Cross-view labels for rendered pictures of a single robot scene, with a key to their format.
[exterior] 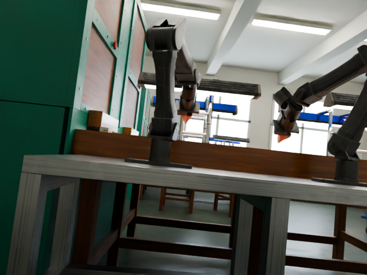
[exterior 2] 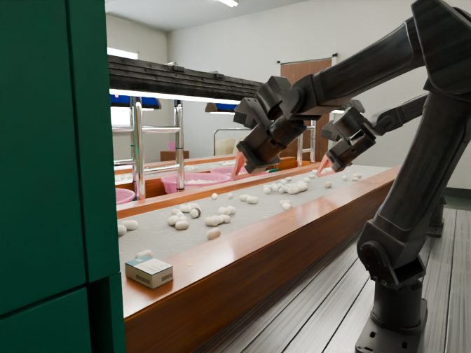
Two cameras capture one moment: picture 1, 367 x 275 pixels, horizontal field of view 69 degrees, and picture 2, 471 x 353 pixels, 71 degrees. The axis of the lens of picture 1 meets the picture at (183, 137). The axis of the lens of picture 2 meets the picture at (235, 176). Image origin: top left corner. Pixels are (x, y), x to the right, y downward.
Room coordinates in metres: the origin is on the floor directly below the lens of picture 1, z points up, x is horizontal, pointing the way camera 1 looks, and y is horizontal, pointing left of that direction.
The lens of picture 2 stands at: (0.73, 0.57, 0.97)
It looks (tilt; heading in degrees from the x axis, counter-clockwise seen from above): 9 degrees down; 308
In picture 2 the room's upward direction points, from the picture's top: straight up
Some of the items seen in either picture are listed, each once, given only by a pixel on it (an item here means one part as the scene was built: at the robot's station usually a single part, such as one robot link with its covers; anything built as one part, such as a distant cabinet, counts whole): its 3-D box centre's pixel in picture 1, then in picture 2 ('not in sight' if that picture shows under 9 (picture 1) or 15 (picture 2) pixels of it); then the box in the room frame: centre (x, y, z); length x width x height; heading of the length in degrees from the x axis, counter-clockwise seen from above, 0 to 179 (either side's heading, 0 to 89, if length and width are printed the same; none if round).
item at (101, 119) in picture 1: (104, 122); not in sight; (1.30, 0.39, 0.83); 0.30 x 0.06 x 0.07; 0
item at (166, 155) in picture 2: not in sight; (174, 157); (5.97, -4.01, 0.32); 0.42 x 0.42 x 0.63; 4
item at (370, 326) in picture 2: (160, 151); (396, 302); (0.82, 0.07, 0.71); 0.20 x 0.07 x 0.08; 94
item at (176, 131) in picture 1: (163, 131); (392, 259); (0.83, 0.07, 0.77); 0.09 x 0.06 x 0.06; 73
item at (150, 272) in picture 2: (106, 130); (148, 270); (1.09, 0.31, 0.78); 0.06 x 0.04 x 0.02; 0
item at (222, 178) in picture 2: not in sight; (195, 189); (1.64, -0.32, 0.72); 0.27 x 0.27 x 0.10
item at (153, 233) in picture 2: not in sight; (294, 191); (1.30, -0.49, 0.73); 1.81 x 0.30 x 0.02; 90
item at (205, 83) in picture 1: (199, 84); (195, 84); (1.36, -0.05, 1.08); 0.62 x 0.08 x 0.07; 90
